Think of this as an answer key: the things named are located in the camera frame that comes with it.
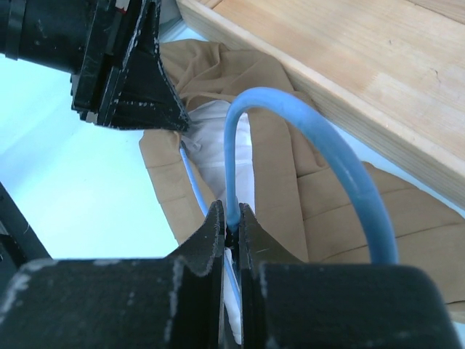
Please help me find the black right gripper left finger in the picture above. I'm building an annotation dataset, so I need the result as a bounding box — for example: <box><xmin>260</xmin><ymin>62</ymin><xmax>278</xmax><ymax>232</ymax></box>
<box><xmin>1</xmin><ymin>201</ymin><xmax>225</xmax><ymax>348</ymax></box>

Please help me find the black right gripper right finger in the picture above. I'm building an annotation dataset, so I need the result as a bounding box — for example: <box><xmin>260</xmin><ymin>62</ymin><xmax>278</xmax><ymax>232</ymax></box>
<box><xmin>238</xmin><ymin>204</ymin><xmax>461</xmax><ymax>348</ymax></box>

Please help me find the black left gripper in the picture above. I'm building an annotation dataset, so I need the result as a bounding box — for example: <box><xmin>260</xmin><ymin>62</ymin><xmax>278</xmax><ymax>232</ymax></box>
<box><xmin>71</xmin><ymin>1</ymin><xmax>190</xmax><ymax>131</ymax></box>

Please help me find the light blue wire hanger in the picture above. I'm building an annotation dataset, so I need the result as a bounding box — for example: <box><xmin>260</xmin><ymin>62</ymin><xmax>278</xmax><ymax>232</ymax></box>
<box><xmin>179</xmin><ymin>87</ymin><xmax>398</xmax><ymax>264</ymax></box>

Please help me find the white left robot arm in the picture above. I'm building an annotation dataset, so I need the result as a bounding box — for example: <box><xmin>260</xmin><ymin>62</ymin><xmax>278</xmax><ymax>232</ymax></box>
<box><xmin>1</xmin><ymin>0</ymin><xmax>190</xmax><ymax>132</ymax></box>

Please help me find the wooden clothes rack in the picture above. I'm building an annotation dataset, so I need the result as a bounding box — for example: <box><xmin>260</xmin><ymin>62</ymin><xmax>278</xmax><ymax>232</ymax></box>
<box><xmin>178</xmin><ymin>1</ymin><xmax>464</xmax><ymax>206</ymax></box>

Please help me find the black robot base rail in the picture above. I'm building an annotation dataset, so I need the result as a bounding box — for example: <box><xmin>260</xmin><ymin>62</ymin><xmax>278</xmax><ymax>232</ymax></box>
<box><xmin>1</xmin><ymin>184</ymin><xmax>51</xmax><ymax>283</ymax></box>

